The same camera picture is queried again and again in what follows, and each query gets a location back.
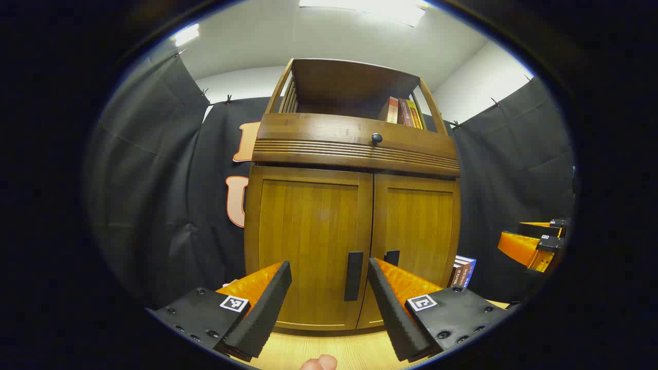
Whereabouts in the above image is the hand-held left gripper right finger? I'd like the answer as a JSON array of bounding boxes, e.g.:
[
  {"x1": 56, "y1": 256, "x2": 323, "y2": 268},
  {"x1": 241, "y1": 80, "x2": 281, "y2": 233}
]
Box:
[{"x1": 367, "y1": 257, "x2": 509, "y2": 363}]

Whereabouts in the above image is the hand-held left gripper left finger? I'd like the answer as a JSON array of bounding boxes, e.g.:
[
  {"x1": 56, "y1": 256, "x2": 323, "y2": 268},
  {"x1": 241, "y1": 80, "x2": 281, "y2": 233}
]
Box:
[{"x1": 147, "y1": 261, "x2": 293, "y2": 363}]

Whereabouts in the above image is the wooden double-door shoe cabinet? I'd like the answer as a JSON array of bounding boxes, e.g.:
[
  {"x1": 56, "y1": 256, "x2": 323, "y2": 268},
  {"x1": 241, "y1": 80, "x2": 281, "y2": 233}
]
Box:
[{"x1": 244, "y1": 58, "x2": 462, "y2": 332}]

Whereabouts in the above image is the ribbed wooden cabinet drawer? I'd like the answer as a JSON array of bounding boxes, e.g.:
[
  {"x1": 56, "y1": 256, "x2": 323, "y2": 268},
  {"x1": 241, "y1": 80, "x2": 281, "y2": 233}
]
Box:
[{"x1": 252, "y1": 113, "x2": 461, "y2": 179}]

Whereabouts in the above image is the blue striped box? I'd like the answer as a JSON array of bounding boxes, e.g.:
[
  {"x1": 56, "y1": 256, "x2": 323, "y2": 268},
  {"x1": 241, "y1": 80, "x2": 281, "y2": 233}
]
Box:
[{"x1": 448, "y1": 255, "x2": 477, "y2": 289}]

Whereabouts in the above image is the black backdrop cloth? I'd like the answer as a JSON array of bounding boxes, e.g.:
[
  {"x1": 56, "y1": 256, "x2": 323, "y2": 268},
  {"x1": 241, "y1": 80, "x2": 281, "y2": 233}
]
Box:
[{"x1": 85, "y1": 51, "x2": 575, "y2": 309}]

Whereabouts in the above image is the dark brown book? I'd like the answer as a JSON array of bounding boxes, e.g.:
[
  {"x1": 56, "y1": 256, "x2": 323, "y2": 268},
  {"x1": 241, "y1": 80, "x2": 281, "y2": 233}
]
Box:
[{"x1": 398, "y1": 98, "x2": 415, "y2": 127}]

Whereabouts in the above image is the large ceiling light panel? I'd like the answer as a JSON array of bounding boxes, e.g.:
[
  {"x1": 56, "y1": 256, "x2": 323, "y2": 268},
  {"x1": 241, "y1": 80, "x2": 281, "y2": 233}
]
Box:
[{"x1": 299, "y1": 0, "x2": 427, "y2": 27}]

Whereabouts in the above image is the small ceiling light panel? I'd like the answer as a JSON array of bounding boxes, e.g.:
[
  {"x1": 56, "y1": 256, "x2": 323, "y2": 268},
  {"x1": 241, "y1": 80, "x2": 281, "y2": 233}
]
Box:
[{"x1": 172, "y1": 23, "x2": 200, "y2": 47}]

